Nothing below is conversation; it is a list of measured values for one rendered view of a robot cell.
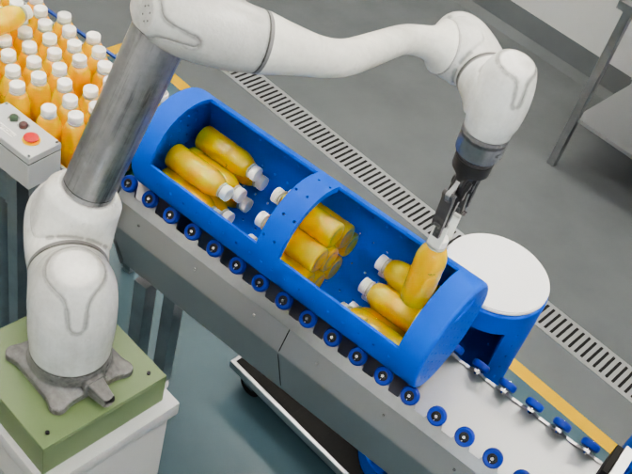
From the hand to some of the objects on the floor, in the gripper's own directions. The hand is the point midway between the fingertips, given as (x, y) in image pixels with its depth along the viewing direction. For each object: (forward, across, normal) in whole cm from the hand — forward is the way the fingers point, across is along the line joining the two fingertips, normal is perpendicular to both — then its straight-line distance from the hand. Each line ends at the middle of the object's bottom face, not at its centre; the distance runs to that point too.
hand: (443, 229), depth 186 cm
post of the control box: (+139, -25, +100) cm, 173 cm away
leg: (+139, -3, +73) cm, 157 cm away
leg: (+139, +11, +73) cm, 157 cm away
